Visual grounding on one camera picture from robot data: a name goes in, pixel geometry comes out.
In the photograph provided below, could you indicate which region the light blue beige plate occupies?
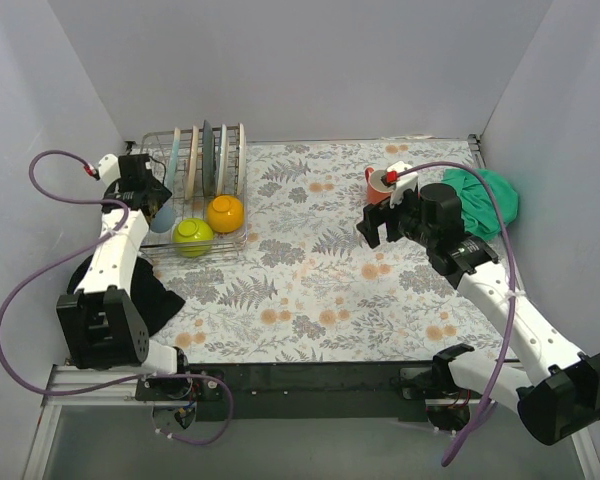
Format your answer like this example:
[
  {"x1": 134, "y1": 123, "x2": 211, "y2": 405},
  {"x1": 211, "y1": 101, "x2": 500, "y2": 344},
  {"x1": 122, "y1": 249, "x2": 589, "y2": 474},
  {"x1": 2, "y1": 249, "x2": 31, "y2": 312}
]
[{"x1": 164, "y1": 128, "x2": 181, "y2": 192}]

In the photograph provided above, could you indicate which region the orange mug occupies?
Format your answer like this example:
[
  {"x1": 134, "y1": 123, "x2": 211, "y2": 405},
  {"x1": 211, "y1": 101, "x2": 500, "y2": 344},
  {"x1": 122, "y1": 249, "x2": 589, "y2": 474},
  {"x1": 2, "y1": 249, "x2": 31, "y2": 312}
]
[{"x1": 364, "y1": 166, "x2": 398, "y2": 205}]

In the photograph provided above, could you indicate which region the light blue cup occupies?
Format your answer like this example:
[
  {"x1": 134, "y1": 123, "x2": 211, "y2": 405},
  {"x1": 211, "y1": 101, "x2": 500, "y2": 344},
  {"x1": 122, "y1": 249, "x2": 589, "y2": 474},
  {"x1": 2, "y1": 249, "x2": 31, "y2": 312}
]
[{"x1": 149, "y1": 205, "x2": 176, "y2": 234}]

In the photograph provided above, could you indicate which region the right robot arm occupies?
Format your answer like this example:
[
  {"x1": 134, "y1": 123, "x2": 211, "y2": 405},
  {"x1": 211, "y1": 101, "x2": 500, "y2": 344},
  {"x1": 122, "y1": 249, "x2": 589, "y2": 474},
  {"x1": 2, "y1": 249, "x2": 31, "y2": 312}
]
[{"x1": 357, "y1": 183, "x2": 600, "y2": 445}]

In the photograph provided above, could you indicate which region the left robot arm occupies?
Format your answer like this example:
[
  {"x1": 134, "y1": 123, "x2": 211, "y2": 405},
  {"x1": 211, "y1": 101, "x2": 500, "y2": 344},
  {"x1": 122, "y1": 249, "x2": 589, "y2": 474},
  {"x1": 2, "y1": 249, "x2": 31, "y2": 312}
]
[{"x1": 56, "y1": 154, "x2": 193, "y2": 400}]

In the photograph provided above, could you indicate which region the green cloth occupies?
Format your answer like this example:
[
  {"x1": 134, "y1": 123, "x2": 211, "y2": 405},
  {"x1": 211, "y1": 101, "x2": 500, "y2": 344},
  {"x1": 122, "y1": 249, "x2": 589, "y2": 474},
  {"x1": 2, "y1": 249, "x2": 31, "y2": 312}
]
[{"x1": 442, "y1": 168, "x2": 520, "y2": 241}]

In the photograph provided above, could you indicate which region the lime green bowl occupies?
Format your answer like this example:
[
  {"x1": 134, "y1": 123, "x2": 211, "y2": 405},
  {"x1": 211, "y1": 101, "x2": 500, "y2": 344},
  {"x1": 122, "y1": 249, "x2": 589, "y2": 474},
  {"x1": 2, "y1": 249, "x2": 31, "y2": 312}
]
[{"x1": 173, "y1": 218, "x2": 214, "y2": 257}]

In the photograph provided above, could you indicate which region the dark patterned plate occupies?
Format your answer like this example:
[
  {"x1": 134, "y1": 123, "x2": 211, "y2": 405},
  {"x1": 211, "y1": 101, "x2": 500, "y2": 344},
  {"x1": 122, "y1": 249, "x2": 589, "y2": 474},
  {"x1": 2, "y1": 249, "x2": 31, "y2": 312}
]
[{"x1": 202, "y1": 120, "x2": 216, "y2": 197}]

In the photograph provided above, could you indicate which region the white teal rimmed plate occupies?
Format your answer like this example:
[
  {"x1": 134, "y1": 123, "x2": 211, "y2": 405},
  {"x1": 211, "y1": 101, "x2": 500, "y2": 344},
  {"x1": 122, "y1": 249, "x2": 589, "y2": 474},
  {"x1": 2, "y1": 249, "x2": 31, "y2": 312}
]
[{"x1": 216, "y1": 124, "x2": 229, "y2": 196}]

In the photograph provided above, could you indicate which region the yellow orange bowl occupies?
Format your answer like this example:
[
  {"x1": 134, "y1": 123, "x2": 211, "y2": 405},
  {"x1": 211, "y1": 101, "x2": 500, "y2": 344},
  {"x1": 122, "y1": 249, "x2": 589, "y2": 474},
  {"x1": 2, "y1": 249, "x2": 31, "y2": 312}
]
[{"x1": 207, "y1": 195, "x2": 244, "y2": 234}]

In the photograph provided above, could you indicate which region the white black striped plate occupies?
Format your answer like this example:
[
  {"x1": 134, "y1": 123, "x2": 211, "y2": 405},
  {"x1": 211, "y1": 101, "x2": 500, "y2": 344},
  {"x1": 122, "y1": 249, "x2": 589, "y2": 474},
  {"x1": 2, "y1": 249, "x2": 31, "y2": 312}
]
[{"x1": 235, "y1": 123, "x2": 246, "y2": 196}]

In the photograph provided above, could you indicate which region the black cloth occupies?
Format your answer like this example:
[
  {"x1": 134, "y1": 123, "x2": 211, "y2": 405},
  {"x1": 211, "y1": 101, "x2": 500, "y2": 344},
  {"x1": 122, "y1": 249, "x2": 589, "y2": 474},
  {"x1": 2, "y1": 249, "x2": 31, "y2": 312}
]
[{"x1": 65, "y1": 253, "x2": 187, "y2": 337}]

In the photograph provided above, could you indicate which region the floral table mat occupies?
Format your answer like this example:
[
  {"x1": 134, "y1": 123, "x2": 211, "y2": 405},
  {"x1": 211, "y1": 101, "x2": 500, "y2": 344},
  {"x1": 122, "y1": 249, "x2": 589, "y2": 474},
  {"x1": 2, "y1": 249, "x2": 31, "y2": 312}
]
[{"x1": 147, "y1": 139, "x2": 501, "y2": 363}]

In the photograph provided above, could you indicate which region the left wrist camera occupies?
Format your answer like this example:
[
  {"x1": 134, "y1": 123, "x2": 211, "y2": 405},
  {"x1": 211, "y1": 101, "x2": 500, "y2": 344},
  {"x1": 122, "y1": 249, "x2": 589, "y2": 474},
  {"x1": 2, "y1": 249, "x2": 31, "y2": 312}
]
[{"x1": 81, "y1": 154, "x2": 121, "y2": 194}]

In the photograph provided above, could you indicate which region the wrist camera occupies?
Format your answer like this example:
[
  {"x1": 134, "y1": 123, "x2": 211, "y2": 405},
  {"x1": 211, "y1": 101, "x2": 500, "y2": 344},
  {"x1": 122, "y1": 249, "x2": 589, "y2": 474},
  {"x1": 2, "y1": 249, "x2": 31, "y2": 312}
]
[
  {"x1": 381, "y1": 161, "x2": 418, "y2": 208},
  {"x1": 81, "y1": 154, "x2": 121, "y2": 194}
]

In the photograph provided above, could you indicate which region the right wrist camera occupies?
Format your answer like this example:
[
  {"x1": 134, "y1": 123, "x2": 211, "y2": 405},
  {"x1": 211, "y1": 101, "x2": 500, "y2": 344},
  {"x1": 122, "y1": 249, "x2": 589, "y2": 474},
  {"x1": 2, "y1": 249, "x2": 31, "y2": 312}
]
[{"x1": 381, "y1": 161, "x2": 418, "y2": 208}]

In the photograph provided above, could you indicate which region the metal wire dish rack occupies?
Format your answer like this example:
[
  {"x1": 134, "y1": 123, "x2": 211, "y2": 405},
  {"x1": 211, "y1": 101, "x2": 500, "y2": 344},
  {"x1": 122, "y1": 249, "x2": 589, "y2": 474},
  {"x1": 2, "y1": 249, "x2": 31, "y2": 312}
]
[{"x1": 133, "y1": 123, "x2": 247, "y2": 256}]

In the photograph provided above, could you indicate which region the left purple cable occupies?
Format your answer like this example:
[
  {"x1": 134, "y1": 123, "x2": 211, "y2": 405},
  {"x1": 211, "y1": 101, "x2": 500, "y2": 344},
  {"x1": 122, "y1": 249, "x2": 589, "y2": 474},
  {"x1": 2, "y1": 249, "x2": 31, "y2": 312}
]
[{"x1": 0, "y1": 148, "x2": 235, "y2": 446}]

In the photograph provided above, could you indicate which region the purple cable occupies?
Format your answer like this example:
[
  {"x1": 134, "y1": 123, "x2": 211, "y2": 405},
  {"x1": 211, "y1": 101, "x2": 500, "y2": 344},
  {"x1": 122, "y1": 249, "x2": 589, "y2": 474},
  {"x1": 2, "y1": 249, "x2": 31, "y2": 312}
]
[
  {"x1": 439, "y1": 162, "x2": 519, "y2": 469},
  {"x1": 0, "y1": 148, "x2": 235, "y2": 446}
]

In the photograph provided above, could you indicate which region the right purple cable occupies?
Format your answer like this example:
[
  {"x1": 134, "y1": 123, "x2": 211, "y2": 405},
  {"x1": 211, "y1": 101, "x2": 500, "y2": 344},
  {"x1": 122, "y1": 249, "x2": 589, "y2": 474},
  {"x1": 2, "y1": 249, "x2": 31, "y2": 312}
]
[{"x1": 439, "y1": 162, "x2": 519, "y2": 469}]

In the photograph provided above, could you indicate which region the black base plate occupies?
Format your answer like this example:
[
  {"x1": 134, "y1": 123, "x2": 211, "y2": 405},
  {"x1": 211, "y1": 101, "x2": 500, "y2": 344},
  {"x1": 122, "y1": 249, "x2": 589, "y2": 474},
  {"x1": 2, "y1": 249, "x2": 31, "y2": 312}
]
[{"x1": 134, "y1": 361, "x2": 457, "y2": 422}]

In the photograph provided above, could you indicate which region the aluminium frame rail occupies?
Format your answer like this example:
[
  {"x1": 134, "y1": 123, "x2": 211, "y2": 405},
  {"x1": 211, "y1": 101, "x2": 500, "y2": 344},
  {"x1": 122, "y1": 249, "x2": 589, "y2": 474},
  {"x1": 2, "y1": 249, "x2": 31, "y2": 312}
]
[{"x1": 25, "y1": 362, "x2": 600, "y2": 479}]

